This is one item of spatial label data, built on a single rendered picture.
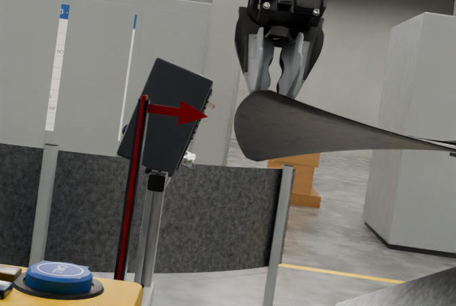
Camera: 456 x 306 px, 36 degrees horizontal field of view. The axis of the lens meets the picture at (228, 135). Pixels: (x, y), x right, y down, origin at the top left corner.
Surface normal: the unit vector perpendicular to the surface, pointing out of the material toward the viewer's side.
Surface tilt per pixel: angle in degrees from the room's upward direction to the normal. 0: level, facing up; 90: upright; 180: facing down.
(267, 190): 90
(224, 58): 90
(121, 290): 0
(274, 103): 163
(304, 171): 90
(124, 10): 90
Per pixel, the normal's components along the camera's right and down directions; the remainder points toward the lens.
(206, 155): -0.01, 0.05
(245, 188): 0.66, 0.14
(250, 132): -0.10, 0.95
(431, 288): -0.58, -0.63
